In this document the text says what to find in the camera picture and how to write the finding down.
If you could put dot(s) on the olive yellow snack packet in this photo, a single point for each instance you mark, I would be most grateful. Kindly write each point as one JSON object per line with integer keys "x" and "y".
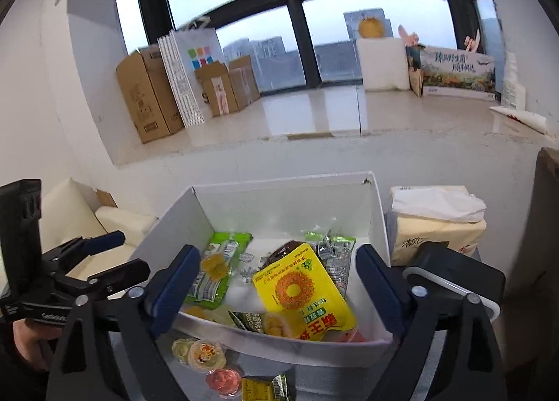
{"x": 257, "y": 390}

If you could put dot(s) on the orange round plush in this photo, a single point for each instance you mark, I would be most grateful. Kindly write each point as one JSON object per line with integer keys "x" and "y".
{"x": 372, "y": 28}

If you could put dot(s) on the pile of yellow jelly cups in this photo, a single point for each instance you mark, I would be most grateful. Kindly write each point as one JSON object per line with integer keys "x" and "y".
{"x": 205, "y": 353}

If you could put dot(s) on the orange jelly cup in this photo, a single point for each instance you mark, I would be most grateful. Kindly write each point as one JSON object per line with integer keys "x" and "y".
{"x": 222, "y": 380}

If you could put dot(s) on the yellow red snack packet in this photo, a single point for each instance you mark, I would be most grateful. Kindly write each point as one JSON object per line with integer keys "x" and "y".
{"x": 301, "y": 296}

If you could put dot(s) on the black digital clock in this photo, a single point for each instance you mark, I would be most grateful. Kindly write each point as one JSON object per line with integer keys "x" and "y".
{"x": 458, "y": 270}

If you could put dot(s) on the brown snack packet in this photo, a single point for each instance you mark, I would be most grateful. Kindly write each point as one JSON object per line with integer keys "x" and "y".
{"x": 284, "y": 252}

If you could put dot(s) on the tall brown cardboard box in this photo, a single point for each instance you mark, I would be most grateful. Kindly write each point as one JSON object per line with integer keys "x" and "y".
{"x": 146, "y": 95}

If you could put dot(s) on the white foam box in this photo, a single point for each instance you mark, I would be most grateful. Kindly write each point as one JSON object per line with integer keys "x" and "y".
{"x": 384, "y": 64}

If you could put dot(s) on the flat cardboard piece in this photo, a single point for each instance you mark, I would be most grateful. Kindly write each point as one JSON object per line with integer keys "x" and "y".
{"x": 107, "y": 198}

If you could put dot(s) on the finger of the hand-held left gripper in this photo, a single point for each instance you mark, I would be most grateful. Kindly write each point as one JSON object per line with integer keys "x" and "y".
{"x": 107, "y": 240}
{"x": 126, "y": 272}

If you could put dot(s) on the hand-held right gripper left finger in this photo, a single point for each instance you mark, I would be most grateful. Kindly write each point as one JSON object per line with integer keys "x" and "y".
{"x": 174, "y": 289}

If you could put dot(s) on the dark striped snack wrapper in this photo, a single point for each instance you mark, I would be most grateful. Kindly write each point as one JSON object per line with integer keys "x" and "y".
{"x": 249, "y": 321}

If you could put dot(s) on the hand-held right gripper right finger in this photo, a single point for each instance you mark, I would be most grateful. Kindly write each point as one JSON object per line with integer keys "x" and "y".
{"x": 380, "y": 291}

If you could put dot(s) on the person's left hand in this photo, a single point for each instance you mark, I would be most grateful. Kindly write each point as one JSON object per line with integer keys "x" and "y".
{"x": 30, "y": 340}

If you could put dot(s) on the white cardboard box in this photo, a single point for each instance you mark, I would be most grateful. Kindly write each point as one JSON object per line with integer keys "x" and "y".
{"x": 284, "y": 213}

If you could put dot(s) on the large green snack packet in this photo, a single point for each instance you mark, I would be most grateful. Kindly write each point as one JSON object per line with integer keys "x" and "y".
{"x": 332, "y": 259}
{"x": 214, "y": 289}

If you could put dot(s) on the yellow fruit jelly cup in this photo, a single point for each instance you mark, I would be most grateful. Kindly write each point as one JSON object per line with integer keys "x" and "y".
{"x": 214, "y": 266}

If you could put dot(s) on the brown stone counter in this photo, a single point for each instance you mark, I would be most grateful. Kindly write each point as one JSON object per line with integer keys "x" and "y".
{"x": 548, "y": 191}

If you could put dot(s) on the white tube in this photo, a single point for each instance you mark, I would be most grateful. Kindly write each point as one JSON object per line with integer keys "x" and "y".
{"x": 519, "y": 118}

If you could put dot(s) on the landscape printed box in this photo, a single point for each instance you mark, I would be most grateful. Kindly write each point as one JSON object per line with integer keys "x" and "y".
{"x": 458, "y": 72}

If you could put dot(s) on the pink toy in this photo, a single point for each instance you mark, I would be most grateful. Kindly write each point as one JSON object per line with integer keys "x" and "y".
{"x": 408, "y": 36}
{"x": 474, "y": 40}

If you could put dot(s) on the white spray bottle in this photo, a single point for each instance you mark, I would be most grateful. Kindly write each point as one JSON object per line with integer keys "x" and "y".
{"x": 513, "y": 83}

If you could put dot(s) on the open cardboard box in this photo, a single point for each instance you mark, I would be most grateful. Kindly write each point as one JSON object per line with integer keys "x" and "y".
{"x": 218, "y": 90}
{"x": 245, "y": 80}

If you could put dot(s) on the cream sofa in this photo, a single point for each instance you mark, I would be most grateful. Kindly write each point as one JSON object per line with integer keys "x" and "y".
{"x": 74, "y": 217}

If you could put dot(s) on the yellow tissue pack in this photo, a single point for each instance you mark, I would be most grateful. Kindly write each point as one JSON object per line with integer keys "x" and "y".
{"x": 436, "y": 239}

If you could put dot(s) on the white dotted paper bag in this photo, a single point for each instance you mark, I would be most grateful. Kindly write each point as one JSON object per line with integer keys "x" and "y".
{"x": 192, "y": 73}

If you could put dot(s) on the small green snack packet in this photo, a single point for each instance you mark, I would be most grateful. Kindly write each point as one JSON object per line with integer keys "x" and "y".
{"x": 279, "y": 387}

